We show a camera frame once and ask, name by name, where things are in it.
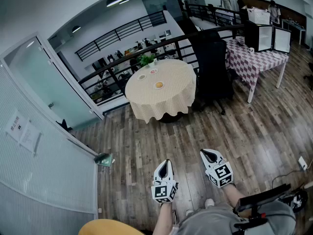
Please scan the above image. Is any frosted glass door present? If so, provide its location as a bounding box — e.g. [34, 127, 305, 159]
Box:
[2, 34, 103, 130]

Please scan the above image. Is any black chest-mounted device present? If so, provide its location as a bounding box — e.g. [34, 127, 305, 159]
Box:
[233, 184, 309, 235]

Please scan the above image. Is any yellow stool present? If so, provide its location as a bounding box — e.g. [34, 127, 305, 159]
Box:
[78, 218, 145, 235]

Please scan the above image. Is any black railing with wooden rail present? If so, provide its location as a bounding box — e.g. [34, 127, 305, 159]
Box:
[78, 24, 245, 105]

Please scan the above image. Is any round table with beige tablecloth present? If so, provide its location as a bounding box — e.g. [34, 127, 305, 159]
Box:
[124, 59, 197, 124]

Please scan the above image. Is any black cable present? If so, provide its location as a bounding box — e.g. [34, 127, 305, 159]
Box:
[271, 169, 305, 188]

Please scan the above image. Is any black metal balcony railing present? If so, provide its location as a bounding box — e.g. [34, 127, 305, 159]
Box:
[74, 10, 168, 61]

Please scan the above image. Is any black metal walkway railing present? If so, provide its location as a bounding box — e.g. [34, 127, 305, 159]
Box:
[185, 3, 245, 26]

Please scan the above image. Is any white basket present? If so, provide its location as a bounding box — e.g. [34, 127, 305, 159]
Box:
[246, 8, 271, 24]

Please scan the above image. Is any paper notice with icon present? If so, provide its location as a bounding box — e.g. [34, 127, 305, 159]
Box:
[4, 110, 29, 141]

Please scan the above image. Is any grey metal door handle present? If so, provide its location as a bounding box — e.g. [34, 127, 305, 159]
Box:
[66, 137, 90, 148]

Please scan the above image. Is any white desk with items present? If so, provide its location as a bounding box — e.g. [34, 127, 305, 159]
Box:
[281, 18, 307, 45]

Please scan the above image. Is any white power strip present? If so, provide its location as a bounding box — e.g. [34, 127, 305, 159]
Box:
[298, 156, 308, 171]

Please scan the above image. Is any person's grey clothing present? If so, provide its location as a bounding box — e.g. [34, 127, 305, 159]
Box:
[168, 201, 296, 235]

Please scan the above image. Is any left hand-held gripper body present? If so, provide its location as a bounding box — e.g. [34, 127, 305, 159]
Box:
[151, 179, 179, 204]

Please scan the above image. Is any plain paper notice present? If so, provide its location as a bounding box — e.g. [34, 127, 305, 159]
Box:
[19, 122, 42, 154]

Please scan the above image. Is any person's right forearm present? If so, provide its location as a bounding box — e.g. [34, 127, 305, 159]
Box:
[222, 184, 246, 208]

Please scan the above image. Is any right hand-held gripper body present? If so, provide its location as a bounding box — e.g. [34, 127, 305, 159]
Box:
[206, 158, 234, 188]

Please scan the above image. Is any person's left forearm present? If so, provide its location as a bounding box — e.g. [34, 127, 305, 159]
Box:
[153, 202, 176, 235]

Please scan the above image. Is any green potted plant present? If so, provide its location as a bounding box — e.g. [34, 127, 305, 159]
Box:
[138, 54, 157, 68]

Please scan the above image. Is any green box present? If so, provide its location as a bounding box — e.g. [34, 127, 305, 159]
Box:
[94, 152, 115, 167]

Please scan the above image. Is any table with purple checked cloth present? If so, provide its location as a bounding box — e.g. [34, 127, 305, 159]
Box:
[224, 37, 290, 104]

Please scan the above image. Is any black office chair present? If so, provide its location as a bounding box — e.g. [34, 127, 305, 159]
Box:
[189, 30, 234, 115]

